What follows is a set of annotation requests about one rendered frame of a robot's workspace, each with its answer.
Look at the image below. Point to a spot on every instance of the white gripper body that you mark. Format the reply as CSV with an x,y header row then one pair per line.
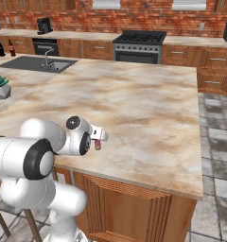
x,y
99,134

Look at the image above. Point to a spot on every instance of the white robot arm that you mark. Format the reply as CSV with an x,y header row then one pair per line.
x,y
20,157

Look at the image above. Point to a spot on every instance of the small pink brown bottle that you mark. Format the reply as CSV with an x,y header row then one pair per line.
x,y
98,145

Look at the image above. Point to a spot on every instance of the dark grey sink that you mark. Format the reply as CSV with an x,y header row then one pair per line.
x,y
30,64

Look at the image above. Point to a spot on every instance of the brown bottle with red label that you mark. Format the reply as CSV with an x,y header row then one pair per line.
x,y
12,48

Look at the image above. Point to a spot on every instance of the black bottle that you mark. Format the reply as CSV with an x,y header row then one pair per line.
x,y
1,48

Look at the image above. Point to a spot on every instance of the wooden island cupboard panel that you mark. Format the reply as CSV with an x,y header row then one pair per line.
x,y
128,211

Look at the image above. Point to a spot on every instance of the wooden base cupboards run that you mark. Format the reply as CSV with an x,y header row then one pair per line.
x,y
87,48
210,67
22,44

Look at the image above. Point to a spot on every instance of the silver tap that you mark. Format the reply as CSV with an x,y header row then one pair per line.
x,y
47,56

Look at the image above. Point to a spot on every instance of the black and silver stove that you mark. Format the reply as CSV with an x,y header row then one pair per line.
x,y
139,47

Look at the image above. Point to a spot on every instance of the black dishwasher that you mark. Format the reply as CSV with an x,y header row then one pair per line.
x,y
46,46

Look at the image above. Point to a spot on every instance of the green plant in grey pot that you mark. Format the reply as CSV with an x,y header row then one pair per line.
x,y
0,89

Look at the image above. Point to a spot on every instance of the wooden stool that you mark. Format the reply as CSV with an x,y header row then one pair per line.
x,y
31,223

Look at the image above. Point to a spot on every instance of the black coffee machine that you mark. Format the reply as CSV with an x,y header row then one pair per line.
x,y
44,25

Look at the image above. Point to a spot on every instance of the white window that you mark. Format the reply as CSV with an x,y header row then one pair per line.
x,y
106,4
189,4

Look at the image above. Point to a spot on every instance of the wooden wall cupboards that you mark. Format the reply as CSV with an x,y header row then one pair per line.
x,y
33,4
225,6

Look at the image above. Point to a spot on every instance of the grey wall socket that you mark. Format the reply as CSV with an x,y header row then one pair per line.
x,y
201,25
7,20

